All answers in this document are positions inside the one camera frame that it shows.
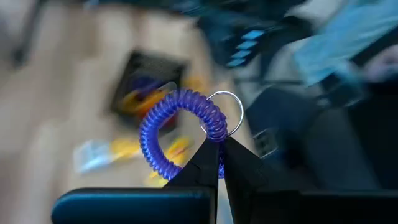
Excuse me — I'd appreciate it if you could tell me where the purple coil wristband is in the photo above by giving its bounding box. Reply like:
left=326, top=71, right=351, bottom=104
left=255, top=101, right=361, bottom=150
left=139, top=88, right=245, bottom=180

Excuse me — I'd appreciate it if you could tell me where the plastic-wrapped yellow white pack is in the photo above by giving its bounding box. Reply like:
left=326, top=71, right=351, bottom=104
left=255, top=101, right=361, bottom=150
left=73, top=138, right=141, bottom=174

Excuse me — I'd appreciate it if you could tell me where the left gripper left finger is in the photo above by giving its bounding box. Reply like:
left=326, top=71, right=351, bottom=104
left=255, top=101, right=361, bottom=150
left=51, top=138, right=220, bottom=224

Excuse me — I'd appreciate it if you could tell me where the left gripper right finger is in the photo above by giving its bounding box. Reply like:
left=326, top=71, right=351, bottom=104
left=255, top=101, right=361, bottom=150
left=223, top=136, right=398, bottom=224

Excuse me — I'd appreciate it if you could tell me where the yellow green crayon box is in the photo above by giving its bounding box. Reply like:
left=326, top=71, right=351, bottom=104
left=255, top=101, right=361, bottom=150
left=143, top=135, right=195, bottom=188

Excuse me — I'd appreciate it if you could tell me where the black plastic basket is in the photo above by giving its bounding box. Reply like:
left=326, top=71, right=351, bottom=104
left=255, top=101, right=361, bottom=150
left=108, top=49, right=187, bottom=131

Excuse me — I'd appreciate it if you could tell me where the black drawer cabinet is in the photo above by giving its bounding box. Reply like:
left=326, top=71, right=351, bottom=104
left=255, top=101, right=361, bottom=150
left=198, top=12, right=312, bottom=69

